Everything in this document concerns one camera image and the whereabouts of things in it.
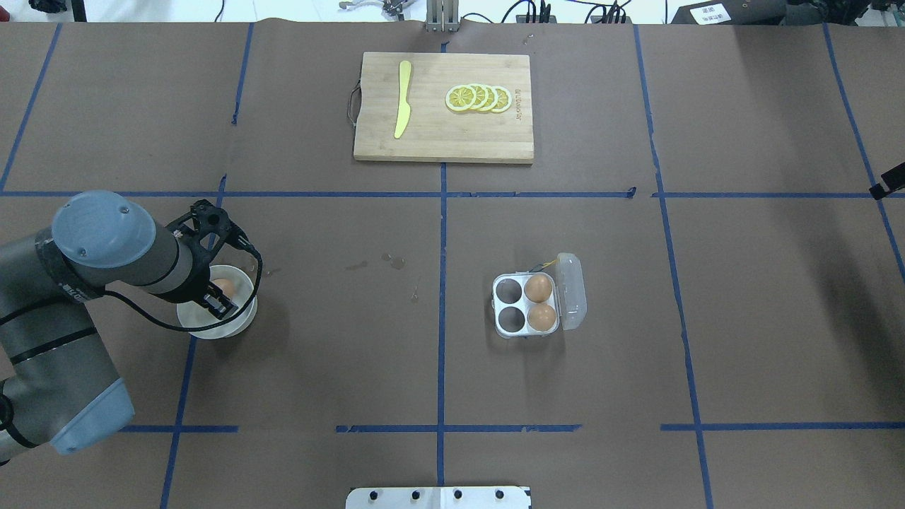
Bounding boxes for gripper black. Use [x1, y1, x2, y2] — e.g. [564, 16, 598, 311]
[173, 244, 237, 316]

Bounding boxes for brown egg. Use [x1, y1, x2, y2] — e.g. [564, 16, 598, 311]
[524, 273, 553, 303]
[527, 303, 557, 333]
[212, 278, 236, 299]

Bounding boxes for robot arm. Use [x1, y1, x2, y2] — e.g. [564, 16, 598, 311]
[1, 190, 253, 464]

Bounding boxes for black brown box device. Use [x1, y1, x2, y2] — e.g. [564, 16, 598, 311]
[669, 1, 889, 26]

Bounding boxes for clear plastic egg box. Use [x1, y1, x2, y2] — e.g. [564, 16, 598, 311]
[489, 252, 588, 339]

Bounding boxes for white bowl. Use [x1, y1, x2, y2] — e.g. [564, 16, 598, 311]
[176, 265, 258, 340]

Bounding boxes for yellow plastic knife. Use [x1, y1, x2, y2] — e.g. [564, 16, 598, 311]
[394, 60, 413, 139]

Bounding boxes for wooden cutting board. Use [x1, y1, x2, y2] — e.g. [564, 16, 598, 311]
[354, 52, 535, 165]

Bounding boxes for yellow lemon slices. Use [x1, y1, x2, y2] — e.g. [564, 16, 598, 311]
[444, 83, 515, 114]

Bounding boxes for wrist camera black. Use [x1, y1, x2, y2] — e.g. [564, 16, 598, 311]
[165, 199, 257, 262]

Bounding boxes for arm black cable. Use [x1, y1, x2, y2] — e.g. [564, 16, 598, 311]
[0, 244, 264, 333]

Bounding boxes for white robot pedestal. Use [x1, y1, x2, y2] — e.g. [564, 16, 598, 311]
[345, 486, 532, 508]

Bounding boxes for aluminium frame post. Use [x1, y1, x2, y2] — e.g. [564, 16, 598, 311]
[424, 0, 461, 33]

